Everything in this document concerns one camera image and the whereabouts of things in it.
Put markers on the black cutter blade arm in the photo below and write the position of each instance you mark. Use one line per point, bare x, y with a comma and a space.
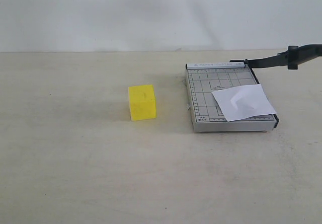
292, 57

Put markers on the grey paper cutter base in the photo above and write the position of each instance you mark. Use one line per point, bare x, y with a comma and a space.
204, 78

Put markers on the white paper sheet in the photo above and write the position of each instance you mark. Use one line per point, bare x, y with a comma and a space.
242, 102

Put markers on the yellow foam cube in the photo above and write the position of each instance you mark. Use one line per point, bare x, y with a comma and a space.
142, 102

